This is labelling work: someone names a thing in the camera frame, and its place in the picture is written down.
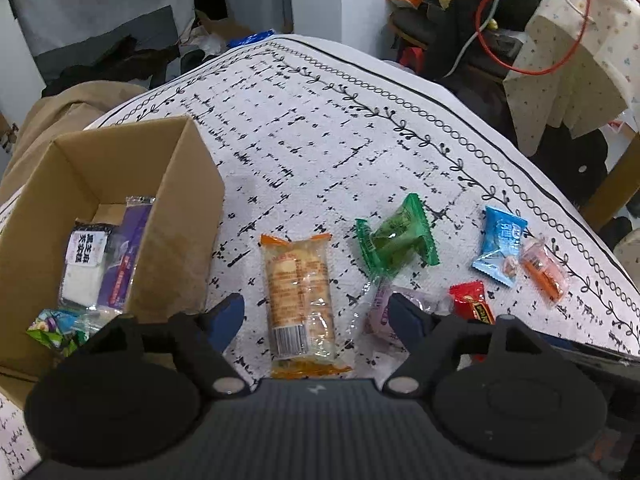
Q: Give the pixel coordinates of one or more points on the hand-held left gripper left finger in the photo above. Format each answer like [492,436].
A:
[227,317]

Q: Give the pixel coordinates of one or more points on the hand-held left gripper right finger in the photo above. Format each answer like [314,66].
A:
[405,317]

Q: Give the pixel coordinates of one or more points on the clear purple snack packet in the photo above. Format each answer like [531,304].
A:
[379,316]

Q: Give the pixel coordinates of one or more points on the red snack packet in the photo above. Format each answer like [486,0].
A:
[470,302]

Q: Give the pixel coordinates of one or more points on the orange biscuit packet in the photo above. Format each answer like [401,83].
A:
[300,290]

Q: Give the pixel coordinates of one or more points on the dark green snack packet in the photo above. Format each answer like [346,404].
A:
[397,240]

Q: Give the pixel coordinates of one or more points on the brown cardboard box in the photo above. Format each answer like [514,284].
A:
[175,240]

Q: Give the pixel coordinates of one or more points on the light blue candy packet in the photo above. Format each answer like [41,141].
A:
[500,240]

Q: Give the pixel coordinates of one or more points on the long purple snack packet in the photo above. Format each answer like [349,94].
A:
[131,240]

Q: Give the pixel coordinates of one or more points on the orange pink candy packet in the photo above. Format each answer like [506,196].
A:
[542,270]

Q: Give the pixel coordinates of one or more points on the white snack packet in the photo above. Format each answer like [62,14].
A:
[82,280]

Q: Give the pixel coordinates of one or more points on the bright green snack packet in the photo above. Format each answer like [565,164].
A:
[50,330]

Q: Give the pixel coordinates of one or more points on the black white printed blanket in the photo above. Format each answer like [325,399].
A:
[325,150]

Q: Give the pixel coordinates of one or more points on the black bag under table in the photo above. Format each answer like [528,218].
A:
[570,165]

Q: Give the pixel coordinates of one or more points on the wooden table leg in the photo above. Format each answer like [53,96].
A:
[617,180]

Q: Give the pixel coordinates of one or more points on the tan coat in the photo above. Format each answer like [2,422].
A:
[65,110]

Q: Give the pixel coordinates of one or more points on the black clothing pile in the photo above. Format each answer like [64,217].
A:
[115,65]

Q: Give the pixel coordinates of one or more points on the white plastic bag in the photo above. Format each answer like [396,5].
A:
[202,40]

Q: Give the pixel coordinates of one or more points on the blue foil bag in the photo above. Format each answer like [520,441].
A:
[250,38]

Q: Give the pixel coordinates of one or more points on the floral tablecloth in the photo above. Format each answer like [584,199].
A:
[565,85]

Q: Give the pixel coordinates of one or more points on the dark chair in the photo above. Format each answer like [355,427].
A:
[410,30]

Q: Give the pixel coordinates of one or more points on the flat cardboard sheet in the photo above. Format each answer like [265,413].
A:
[230,25]

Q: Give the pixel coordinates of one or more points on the black coat pile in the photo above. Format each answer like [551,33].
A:
[460,15]

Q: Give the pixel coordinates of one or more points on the dark grey cushion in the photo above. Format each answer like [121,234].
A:
[105,27]

